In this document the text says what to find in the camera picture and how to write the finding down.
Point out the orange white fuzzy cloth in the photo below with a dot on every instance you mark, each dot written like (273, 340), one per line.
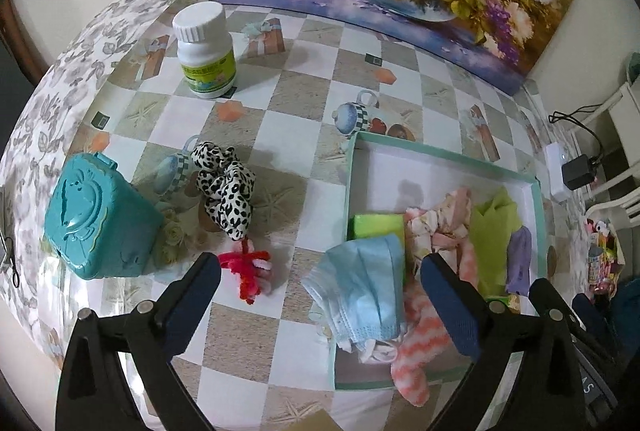
(417, 351)

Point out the pale pink cloth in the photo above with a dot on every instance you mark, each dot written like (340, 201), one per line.
(435, 226)

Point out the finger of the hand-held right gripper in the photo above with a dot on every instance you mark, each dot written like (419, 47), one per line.
(595, 321)

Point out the white bottle green label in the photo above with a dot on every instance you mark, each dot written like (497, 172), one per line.
(205, 56)

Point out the purple packet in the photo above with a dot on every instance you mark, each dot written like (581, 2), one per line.
(520, 261)

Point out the teal plastic container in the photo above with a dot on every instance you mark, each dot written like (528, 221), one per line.
(100, 221)

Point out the white plastic chair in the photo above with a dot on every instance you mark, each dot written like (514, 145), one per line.
(620, 111)

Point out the colourful bag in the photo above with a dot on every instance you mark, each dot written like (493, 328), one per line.
(600, 261)

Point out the lime green cloth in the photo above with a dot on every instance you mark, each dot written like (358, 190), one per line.
(492, 231)

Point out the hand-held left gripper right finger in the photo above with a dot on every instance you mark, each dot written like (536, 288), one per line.
(450, 306)

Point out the green sponge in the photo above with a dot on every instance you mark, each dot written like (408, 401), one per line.
(377, 226)

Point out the leopard print scrunchie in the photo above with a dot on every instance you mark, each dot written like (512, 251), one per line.
(225, 191)

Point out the grey floral cloth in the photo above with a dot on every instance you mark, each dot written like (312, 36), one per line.
(60, 86)

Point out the white power strip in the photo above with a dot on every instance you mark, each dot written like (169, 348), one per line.
(555, 161)

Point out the blue face mask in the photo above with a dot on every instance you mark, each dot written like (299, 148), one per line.
(360, 281)

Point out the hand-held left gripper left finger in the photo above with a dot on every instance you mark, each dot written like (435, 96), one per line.
(192, 306)

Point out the red white fuzzy stick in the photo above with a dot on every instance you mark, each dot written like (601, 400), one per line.
(245, 266)

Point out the black power adapter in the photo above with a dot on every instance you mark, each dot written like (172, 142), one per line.
(580, 171)

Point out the white box teal rim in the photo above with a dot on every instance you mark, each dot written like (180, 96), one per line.
(400, 166)

